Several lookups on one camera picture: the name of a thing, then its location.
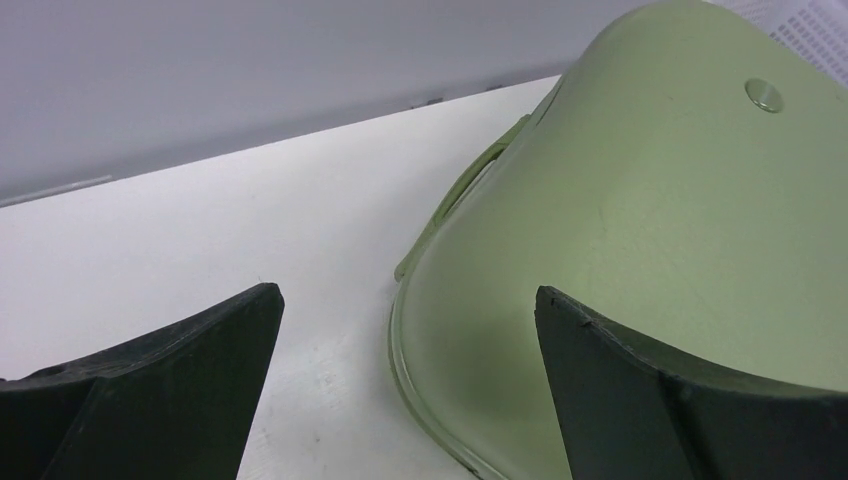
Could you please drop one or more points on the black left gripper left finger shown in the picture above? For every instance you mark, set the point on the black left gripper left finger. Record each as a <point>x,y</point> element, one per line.
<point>175,403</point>

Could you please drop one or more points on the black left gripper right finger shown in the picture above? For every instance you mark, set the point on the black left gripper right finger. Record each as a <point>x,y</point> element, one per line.
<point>632,407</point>

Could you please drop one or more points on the green hard-shell suitcase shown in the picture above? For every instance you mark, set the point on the green hard-shell suitcase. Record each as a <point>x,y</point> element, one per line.
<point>686,178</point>

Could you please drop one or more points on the white perforated plastic basket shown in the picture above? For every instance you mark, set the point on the white perforated plastic basket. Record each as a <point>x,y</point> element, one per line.
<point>816,30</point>

